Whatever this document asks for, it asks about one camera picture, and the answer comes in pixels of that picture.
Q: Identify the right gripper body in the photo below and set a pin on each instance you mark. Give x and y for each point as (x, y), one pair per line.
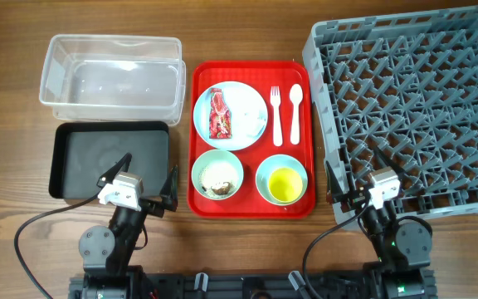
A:
(352, 199)

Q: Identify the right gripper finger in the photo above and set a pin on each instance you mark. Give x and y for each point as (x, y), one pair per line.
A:
(335, 193)
(386, 161)

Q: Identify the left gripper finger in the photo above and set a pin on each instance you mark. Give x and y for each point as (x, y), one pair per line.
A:
(169, 191)
(121, 166)

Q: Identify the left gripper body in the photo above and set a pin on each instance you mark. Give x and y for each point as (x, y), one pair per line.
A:
(152, 207)

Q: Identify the yellow cup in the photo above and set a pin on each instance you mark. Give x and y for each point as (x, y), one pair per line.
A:
(285, 185)

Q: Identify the green bowl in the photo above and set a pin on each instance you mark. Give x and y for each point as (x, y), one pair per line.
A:
(215, 155)

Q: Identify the rice and food scraps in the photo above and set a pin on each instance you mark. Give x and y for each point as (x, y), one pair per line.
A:
(218, 180)

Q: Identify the light blue bowl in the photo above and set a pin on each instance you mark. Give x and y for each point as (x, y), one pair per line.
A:
(272, 163)

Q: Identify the red snack wrapper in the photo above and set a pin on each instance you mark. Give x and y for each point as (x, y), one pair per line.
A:
(220, 123)

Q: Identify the white plastic spoon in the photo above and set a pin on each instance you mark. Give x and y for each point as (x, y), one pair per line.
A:
(296, 96)

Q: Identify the light blue plate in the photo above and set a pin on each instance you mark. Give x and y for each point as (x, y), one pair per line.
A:
(235, 94)

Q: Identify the white napkin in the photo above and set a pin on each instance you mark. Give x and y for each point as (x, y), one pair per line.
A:
(253, 118)

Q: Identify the white plastic fork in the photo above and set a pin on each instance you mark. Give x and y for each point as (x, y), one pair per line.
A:
(275, 101)

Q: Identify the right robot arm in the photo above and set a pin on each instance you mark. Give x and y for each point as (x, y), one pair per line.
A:
(403, 245)

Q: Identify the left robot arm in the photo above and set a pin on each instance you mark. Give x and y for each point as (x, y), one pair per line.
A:
(107, 250)

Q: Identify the grey dishwasher rack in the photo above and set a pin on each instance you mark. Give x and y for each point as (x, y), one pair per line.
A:
(408, 84)

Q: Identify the black plastic tray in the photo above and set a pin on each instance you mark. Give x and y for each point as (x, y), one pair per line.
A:
(83, 151)

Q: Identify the clear plastic bin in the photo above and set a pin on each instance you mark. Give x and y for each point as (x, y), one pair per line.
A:
(97, 77)

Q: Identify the red serving tray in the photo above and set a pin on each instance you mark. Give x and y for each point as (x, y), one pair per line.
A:
(260, 75)

